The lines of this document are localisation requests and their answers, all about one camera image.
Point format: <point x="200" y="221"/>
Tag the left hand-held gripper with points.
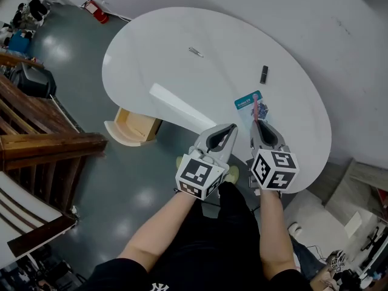
<point x="197" y="171"/>

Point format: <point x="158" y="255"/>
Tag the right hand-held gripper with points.
<point x="272" y="168"/>

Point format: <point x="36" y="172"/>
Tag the teal card package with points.
<point x="247" y="105"/>

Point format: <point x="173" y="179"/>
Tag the small black rectangular device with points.
<point x="264" y="74"/>

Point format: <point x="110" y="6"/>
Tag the small silver metal clip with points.
<point x="196" y="52"/>

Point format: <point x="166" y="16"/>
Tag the person's left forearm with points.
<point x="157" y="232"/>

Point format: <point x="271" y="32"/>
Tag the person's right forearm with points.
<point x="274" y="232"/>

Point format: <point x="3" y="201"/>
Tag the person's pale yellow shoe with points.
<point x="179" y="162"/>
<point x="233" y="174"/>

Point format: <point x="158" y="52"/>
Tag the white shoe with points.
<point x="294" y="229"/>

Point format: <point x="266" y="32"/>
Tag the grey low bench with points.
<point x="354" y="189"/>

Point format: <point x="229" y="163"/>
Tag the person's black clothing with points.
<point x="212" y="247"/>

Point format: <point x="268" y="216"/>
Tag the red fire extinguisher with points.
<point x="97" y="11"/>

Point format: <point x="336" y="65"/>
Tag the brown wooden staircase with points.
<point x="36" y="132"/>

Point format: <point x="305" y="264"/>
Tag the black floor bin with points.
<point x="33" y="80"/>

